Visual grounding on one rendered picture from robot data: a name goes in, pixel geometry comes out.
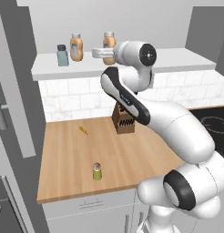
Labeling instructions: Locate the grey fridge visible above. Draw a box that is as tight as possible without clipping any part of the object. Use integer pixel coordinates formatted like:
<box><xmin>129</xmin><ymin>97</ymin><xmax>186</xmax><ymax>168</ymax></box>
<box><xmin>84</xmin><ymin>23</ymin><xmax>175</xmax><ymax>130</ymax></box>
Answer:
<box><xmin>0</xmin><ymin>69</ymin><xmax>51</xmax><ymax>233</ymax></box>

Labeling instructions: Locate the black hob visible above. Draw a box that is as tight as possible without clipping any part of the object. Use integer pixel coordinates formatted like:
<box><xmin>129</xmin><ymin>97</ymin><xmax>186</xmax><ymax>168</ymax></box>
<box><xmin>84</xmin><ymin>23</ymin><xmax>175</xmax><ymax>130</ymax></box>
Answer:
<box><xmin>188</xmin><ymin>105</ymin><xmax>224</xmax><ymax>154</ymax></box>

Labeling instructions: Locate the brown knife block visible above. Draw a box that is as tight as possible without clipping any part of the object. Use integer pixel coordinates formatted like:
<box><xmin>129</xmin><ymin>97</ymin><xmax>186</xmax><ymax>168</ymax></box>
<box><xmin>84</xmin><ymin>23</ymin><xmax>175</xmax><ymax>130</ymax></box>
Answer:
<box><xmin>111</xmin><ymin>102</ymin><xmax>137</xmax><ymax>136</ymax></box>

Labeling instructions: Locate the white drawer front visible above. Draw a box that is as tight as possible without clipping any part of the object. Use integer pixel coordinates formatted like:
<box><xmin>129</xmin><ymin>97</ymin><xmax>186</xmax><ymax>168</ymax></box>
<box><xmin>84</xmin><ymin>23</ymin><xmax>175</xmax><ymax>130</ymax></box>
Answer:
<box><xmin>41</xmin><ymin>188</ymin><xmax>139</xmax><ymax>221</ymax></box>

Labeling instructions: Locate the white cabinet shelf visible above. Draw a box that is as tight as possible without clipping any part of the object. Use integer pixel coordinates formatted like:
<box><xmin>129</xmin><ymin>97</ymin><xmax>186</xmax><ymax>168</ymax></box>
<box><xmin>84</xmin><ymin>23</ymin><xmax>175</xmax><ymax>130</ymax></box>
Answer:
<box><xmin>30</xmin><ymin>47</ymin><xmax>218</xmax><ymax>82</ymax></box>

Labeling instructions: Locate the small orange condiment bottle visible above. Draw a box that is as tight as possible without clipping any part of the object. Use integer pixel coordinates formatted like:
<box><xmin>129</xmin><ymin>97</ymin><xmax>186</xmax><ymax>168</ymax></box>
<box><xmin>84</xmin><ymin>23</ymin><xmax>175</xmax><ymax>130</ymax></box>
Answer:
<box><xmin>78</xmin><ymin>125</ymin><xmax>90</xmax><ymax>137</ymax></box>

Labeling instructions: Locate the blue-grey shaker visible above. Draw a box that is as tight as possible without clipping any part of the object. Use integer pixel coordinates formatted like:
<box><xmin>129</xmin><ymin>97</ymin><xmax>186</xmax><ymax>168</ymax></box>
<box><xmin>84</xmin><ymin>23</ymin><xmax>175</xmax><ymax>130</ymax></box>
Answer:
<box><xmin>56</xmin><ymin>44</ymin><xmax>70</xmax><ymax>67</ymax></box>

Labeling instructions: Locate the grey fridge handle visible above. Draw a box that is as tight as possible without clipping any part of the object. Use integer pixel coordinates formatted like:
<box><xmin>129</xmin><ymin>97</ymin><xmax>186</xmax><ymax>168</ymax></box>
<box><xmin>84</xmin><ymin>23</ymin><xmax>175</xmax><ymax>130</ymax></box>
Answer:
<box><xmin>0</xmin><ymin>88</ymin><xmax>9</xmax><ymax>132</ymax></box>

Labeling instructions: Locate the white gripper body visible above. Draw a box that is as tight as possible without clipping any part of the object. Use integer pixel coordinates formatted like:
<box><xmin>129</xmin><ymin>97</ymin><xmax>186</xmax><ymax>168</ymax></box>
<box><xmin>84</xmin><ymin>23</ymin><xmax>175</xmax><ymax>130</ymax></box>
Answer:
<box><xmin>91</xmin><ymin>47</ymin><xmax>116</xmax><ymax>59</ymax></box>

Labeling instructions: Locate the white cupboard door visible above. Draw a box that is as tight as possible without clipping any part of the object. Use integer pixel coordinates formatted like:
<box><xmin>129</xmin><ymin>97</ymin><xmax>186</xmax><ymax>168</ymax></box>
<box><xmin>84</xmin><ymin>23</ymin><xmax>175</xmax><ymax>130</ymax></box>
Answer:
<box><xmin>45</xmin><ymin>202</ymin><xmax>137</xmax><ymax>233</ymax></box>

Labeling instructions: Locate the grey cupboard door handle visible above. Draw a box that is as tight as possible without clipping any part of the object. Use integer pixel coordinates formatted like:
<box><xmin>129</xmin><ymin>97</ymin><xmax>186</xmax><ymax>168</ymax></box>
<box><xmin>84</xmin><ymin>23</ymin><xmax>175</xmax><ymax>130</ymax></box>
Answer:
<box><xmin>138</xmin><ymin>211</ymin><xmax>145</xmax><ymax>233</ymax></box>
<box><xmin>125</xmin><ymin>214</ymin><xmax>131</xmax><ymax>233</ymax></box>

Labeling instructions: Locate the yellow-green shaker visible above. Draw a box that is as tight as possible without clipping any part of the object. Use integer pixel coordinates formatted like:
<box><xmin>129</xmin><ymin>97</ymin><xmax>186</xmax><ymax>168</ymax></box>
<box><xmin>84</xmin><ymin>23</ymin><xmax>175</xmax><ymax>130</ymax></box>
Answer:
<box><xmin>92</xmin><ymin>162</ymin><xmax>103</xmax><ymax>181</ymax></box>

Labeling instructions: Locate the grey drawer handle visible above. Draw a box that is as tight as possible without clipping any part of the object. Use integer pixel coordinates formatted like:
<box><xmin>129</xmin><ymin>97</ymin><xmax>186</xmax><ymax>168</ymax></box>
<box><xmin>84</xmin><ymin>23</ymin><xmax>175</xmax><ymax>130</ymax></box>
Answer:
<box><xmin>78</xmin><ymin>198</ymin><xmax>106</xmax><ymax>209</ymax></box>

